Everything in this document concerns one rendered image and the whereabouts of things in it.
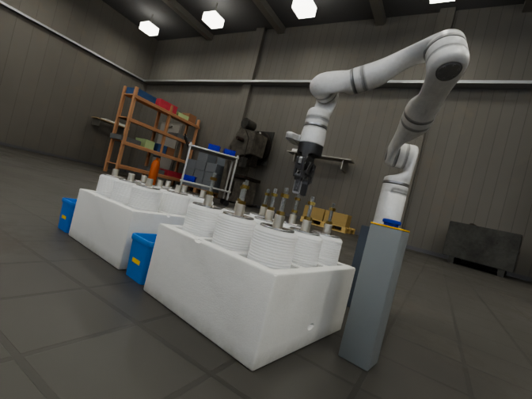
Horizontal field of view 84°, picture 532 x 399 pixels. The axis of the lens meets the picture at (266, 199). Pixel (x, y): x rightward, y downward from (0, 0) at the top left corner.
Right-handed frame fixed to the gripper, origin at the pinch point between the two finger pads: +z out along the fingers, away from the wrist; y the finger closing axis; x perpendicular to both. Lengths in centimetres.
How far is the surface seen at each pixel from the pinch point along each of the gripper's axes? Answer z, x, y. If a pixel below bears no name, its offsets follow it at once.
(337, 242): 11.6, -15.2, -5.9
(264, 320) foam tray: 26.1, -10.2, -35.3
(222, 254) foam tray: 18.4, 3.4, -31.6
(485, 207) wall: -84, -189, 624
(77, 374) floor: 36, 8, -55
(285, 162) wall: -106, 271, 686
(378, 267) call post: 13.8, -26.2, -15.4
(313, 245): 12.9, -11.8, -17.5
